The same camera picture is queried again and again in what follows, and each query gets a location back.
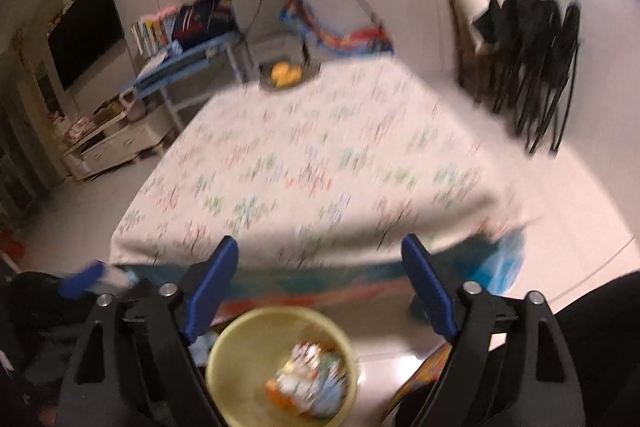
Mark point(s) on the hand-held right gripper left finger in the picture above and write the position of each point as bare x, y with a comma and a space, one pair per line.
215, 287

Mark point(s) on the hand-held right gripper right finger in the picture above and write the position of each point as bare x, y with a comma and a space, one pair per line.
430, 292

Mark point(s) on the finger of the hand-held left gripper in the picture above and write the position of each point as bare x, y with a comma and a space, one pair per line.
82, 281

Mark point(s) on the yellow plastic basin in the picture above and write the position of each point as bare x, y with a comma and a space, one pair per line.
240, 347

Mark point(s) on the light blue tissue box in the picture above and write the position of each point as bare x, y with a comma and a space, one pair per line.
330, 387

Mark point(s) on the orange printed bag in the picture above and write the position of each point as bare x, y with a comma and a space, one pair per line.
420, 382

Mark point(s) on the cream television stand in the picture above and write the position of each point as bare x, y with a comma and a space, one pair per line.
120, 147

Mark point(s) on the pink floral box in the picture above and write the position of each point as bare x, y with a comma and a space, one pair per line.
79, 129

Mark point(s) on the floral tablecloth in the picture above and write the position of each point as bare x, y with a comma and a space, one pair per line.
310, 147

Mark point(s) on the person's dark trousers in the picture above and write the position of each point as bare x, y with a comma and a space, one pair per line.
600, 332

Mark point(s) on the yellow mango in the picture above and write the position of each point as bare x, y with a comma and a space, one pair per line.
292, 79
281, 72

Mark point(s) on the blue study desk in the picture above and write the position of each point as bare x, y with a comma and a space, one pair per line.
185, 67

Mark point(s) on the black folding chair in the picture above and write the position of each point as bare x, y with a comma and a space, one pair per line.
540, 97

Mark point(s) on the wooden chair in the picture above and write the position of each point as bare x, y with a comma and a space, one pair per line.
467, 67

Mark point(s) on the white papers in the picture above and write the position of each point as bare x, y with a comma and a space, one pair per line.
157, 62

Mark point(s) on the dark fruit plate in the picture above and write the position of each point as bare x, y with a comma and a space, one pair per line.
310, 74

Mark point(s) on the black television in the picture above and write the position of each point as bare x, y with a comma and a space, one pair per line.
85, 32

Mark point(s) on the row of books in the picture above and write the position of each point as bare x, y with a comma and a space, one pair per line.
150, 32

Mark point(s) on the dark striped backpack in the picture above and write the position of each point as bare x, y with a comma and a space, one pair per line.
205, 22

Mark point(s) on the colourful hanging bag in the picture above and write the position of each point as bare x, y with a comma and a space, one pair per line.
345, 39

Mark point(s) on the pink plush item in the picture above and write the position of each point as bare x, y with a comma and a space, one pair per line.
162, 12

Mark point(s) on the black jacket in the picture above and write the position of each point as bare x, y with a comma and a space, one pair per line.
530, 22

